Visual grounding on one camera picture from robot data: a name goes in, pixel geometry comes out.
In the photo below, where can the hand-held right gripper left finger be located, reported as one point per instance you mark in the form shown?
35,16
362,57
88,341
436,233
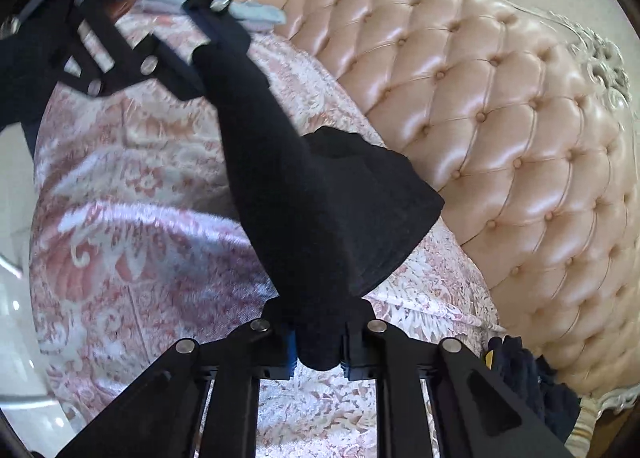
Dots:
290,355

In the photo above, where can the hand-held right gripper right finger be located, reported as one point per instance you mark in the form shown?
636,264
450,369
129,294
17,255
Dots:
350,355

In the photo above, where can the black garment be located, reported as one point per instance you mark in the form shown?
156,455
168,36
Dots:
310,218

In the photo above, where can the light blue cloth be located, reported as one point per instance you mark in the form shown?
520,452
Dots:
260,15

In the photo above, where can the pink floral blanket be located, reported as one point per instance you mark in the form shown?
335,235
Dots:
150,198

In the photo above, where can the navy garment with yellow trim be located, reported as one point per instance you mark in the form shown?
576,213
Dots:
535,388

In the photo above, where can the beige tufted leather sofa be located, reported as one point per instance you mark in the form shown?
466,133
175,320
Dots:
475,112

